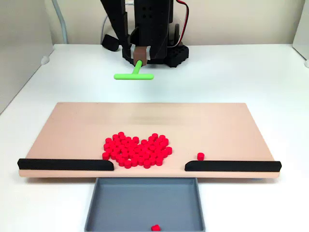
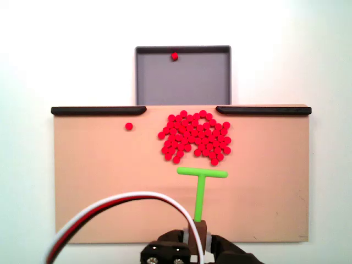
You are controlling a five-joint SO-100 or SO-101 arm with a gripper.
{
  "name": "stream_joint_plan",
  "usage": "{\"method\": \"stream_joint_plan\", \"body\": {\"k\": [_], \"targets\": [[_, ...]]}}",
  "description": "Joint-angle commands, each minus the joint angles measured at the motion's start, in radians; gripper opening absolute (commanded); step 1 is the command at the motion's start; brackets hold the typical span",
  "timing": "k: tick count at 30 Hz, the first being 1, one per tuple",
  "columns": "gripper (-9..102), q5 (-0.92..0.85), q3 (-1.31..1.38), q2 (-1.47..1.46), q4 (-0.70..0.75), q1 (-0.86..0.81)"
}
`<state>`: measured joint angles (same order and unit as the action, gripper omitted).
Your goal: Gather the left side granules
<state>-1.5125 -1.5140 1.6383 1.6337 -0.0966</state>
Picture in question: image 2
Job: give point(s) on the single red cylindrical granule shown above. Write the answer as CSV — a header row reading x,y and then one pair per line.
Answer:
x,y
129,126

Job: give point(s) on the beige rectangular work board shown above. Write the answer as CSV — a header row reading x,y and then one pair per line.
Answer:
x,y
110,178

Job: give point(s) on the red granule pile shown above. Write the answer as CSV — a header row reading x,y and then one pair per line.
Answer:
x,y
192,134

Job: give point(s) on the grey square collection tray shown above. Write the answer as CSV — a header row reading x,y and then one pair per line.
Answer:
x,y
182,82

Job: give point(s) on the red granule inside tray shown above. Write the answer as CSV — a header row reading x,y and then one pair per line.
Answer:
x,y
174,56

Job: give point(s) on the black board edge rail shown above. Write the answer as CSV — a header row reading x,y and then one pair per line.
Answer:
x,y
264,110
96,110

